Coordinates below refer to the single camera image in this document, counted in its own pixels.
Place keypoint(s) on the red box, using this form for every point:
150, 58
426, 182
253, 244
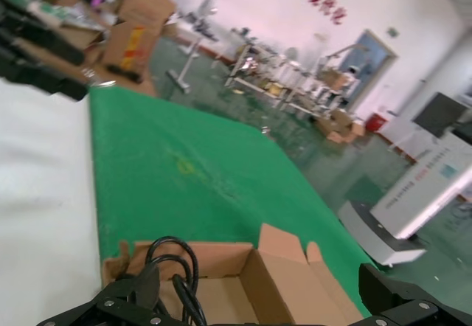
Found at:
377, 123

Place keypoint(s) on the green table cloth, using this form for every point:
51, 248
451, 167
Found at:
184, 127

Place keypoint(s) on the white stand frame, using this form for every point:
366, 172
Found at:
191, 45

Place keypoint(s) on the cardboard carton with red print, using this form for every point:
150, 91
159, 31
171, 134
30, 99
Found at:
129, 49

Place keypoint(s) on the black machine parts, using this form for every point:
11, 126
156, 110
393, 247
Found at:
40, 71

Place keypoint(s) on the white kiosk cabinet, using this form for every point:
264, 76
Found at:
424, 186

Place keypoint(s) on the large plain cardboard carton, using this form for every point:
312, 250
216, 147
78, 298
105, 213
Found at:
147, 5

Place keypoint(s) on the metal workbench row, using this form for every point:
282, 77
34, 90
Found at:
269, 79

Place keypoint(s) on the white machine base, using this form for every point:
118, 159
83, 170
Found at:
376, 234

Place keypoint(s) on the open cardboard box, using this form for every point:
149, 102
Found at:
273, 289

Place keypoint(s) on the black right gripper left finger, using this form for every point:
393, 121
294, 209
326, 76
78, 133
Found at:
121, 307

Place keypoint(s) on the green exit sign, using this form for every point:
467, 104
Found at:
392, 32

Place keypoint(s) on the blue door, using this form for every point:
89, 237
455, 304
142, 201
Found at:
372, 57

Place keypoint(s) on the black monitor screen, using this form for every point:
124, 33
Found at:
440, 114

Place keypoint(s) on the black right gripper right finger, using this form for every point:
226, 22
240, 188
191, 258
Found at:
398, 304

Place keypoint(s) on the cardboard boxes on floor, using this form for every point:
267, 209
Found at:
343, 125

